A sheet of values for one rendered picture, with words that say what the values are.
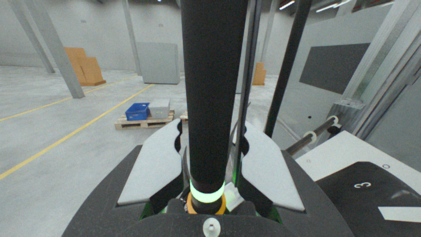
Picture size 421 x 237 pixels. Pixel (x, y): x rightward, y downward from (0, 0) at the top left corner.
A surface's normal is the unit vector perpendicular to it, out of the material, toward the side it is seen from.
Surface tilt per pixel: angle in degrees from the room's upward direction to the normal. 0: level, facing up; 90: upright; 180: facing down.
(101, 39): 90
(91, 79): 90
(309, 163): 50
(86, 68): 90
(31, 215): 0
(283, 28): 90
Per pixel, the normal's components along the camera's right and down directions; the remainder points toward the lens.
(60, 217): 0.04, -0.89
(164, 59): 0.06, 0.46
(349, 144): -0.74, -0.60
